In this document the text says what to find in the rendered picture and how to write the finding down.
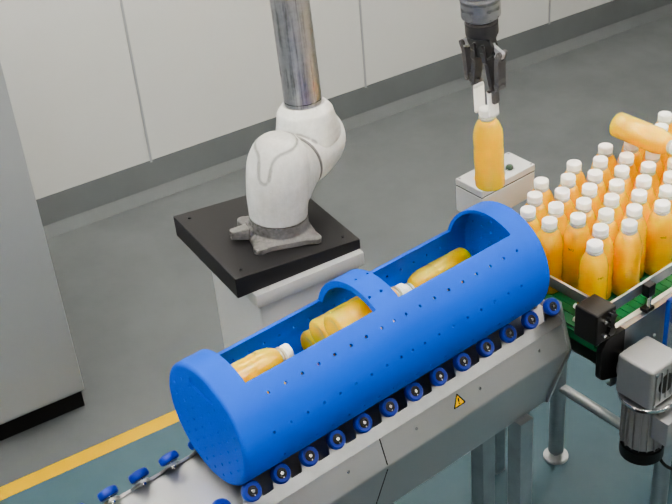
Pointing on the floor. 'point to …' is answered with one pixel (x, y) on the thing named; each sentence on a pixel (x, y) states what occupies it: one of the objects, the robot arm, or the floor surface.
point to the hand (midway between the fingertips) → (486, 100)
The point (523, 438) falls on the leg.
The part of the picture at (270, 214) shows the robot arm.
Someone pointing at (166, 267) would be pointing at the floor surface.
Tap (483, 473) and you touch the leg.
